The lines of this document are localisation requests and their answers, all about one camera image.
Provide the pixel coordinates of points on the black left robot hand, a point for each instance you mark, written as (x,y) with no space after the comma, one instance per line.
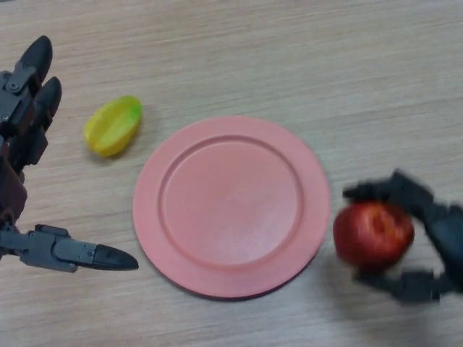
(16,115)

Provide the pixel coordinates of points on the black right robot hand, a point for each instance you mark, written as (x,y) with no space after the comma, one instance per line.
(446,235)

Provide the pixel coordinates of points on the red apple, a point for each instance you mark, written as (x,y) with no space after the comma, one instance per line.
(369,238)

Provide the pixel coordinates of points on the pink round plate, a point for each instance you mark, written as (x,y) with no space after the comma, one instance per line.
(231,213)

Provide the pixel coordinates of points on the yellow green starfruit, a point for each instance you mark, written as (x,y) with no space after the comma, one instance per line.
(112,126)

